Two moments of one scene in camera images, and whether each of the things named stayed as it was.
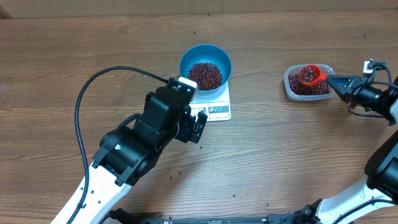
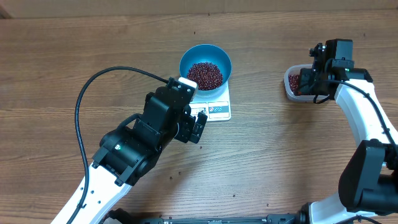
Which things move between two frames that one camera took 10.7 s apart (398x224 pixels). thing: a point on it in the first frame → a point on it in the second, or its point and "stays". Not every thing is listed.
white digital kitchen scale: [217, 109] stays
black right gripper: [351, 79] → [306, 88]
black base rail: [270, 219] stays
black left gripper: [187, 121] stays
